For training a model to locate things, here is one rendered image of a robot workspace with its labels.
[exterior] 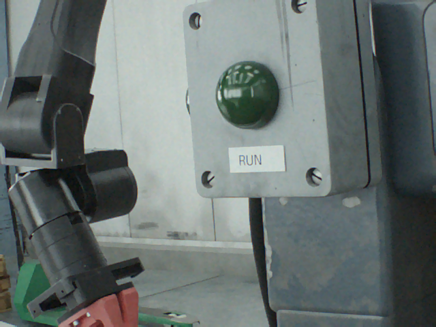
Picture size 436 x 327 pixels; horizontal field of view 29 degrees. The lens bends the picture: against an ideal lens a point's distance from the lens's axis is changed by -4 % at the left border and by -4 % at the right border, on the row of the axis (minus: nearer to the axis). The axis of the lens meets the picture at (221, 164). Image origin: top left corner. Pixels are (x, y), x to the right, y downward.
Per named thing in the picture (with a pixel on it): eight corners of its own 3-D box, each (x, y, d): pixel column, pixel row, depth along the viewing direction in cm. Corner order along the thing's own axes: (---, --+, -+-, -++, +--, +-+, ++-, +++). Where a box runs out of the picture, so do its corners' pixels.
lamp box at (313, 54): (195, 198, 41) (180, 5, 41) (255, 187, 45) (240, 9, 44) (332, 197, 36) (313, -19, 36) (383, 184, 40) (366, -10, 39)
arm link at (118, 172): (-6, 105, 80) (53, 105, 75) (79, 95, 89) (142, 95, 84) (2, 231, 82) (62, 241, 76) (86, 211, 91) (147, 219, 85)
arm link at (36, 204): (-7, 190, 80) (22, 160, 77) (45, 180, 85) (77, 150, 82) (23, 256, 78) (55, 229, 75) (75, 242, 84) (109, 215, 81)
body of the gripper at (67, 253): (150, 273, 80) (114, 202, 82) (73, 296, 72) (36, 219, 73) (107, 301, 84) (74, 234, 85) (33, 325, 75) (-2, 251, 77)
